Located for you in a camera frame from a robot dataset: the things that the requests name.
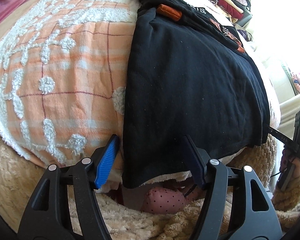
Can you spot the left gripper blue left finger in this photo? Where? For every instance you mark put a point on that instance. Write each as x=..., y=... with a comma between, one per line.
x=104, y=159

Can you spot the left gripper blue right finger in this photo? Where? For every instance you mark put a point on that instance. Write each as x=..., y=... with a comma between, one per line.
x=195, y=160

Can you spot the black IKISS long-sleeve shirt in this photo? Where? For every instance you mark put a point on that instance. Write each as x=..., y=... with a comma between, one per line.
x=187, y=74

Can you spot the bag of loose clothes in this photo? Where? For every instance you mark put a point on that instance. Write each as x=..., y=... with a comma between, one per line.
x=245, y=34

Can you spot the person's right hand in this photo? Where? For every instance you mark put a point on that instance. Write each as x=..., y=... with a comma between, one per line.
x=289, y=167

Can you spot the pink dotted slipper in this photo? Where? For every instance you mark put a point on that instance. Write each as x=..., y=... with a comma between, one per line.
x=160, y=200

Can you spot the beige fleece robe sleeve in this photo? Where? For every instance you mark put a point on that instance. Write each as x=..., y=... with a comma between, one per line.
x=288, y=199

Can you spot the orange white plaid blanket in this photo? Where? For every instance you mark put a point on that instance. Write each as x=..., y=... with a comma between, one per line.
x=63, y=67

